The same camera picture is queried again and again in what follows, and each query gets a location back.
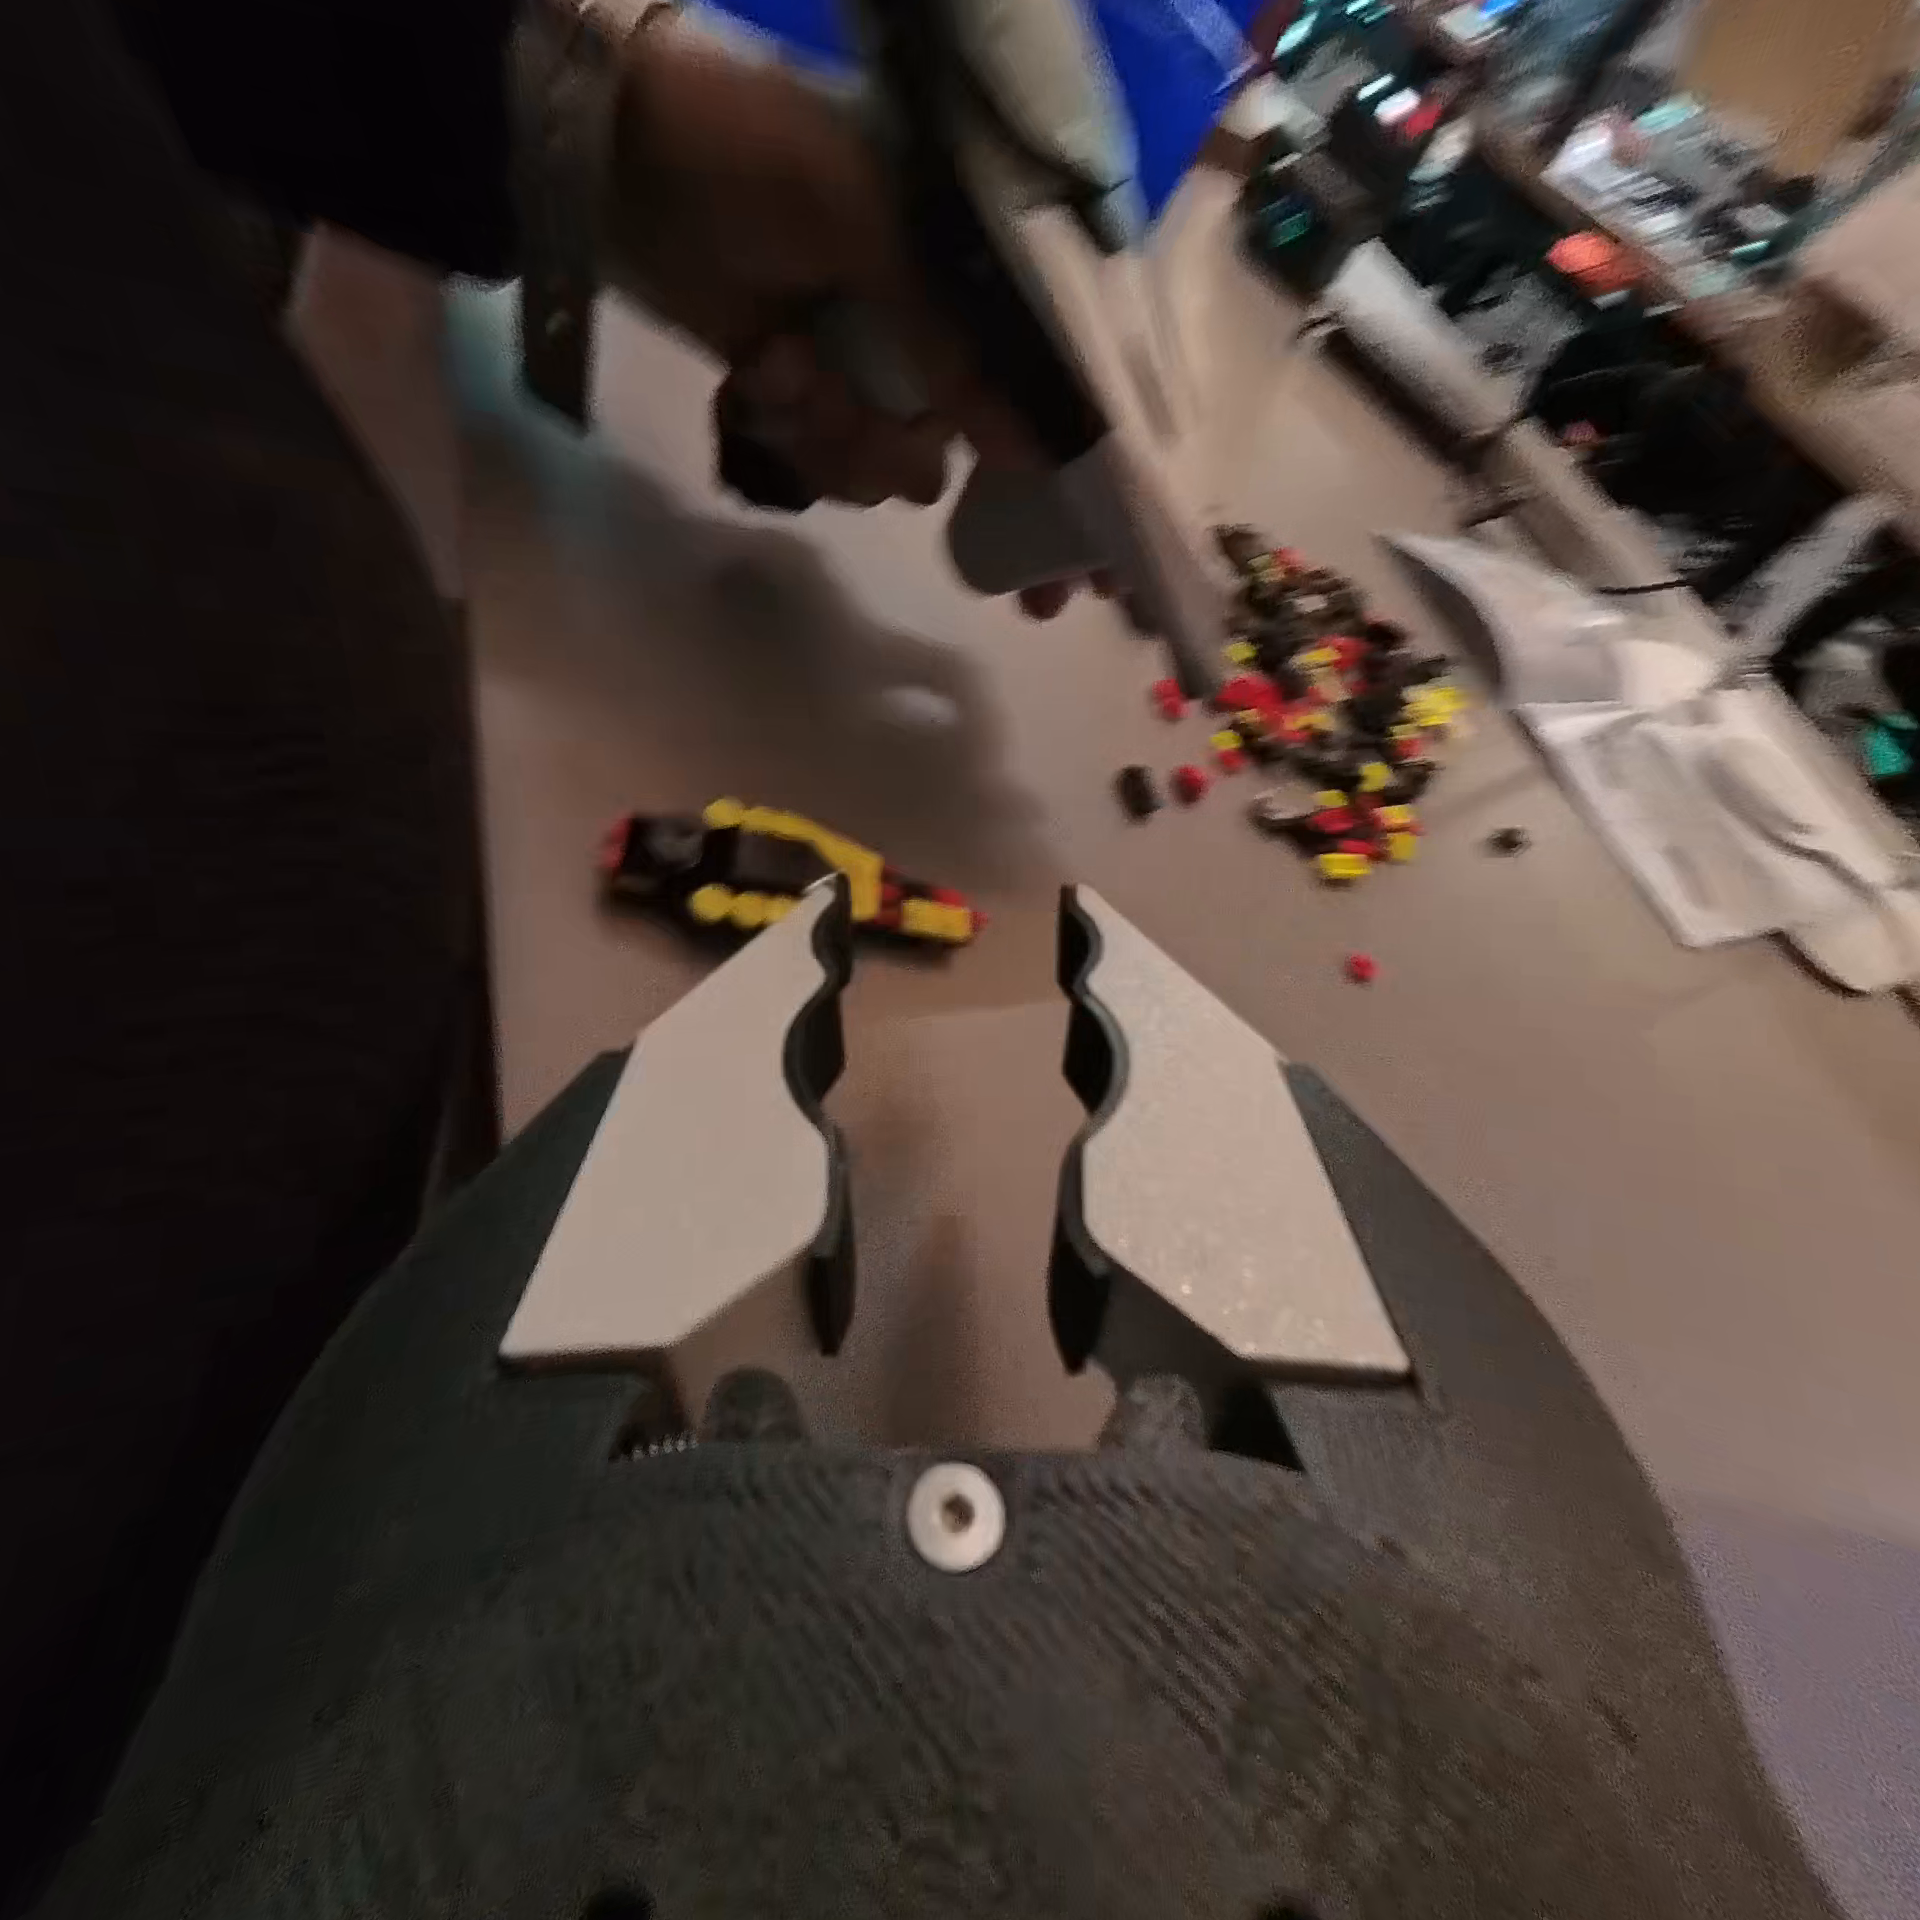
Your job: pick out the person's black sweater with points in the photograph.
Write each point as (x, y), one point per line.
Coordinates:
(180, 902)

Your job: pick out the pile of loose lego pieces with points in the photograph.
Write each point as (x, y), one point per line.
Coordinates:
(1320, 705)

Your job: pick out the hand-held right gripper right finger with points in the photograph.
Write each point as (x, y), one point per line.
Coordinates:
(1213, 1185)

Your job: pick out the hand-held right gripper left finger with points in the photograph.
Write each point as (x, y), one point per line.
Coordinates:
(674, 1170)

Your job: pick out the black yellow red lego model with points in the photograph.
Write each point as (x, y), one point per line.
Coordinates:
(750, 863)

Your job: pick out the person's left forearm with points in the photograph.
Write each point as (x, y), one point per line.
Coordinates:
(421, 119)

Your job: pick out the person's left hand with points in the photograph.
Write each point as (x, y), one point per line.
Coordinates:
(780, 194)

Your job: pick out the black two-stud lego plate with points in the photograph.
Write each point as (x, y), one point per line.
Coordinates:
(1136, 791)

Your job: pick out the paper instruction booklet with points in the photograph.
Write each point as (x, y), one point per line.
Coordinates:
(1693, 809)

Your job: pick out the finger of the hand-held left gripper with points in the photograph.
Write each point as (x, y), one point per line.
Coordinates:
(1154, 495)

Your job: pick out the black charger green display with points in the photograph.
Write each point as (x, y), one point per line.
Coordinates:
(1291, 225)

